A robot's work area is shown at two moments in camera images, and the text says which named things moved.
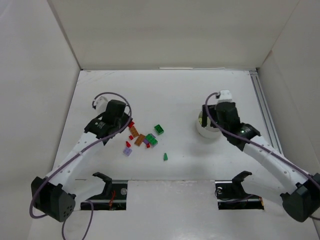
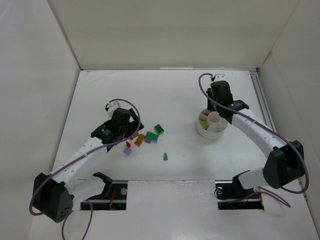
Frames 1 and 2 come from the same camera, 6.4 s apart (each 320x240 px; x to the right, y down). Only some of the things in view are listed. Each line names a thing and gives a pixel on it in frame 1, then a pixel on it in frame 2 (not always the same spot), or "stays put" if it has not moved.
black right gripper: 208,116 → 213,104
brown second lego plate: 139,140 stays put
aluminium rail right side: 262,100 stays put
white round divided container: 208,131 stays put
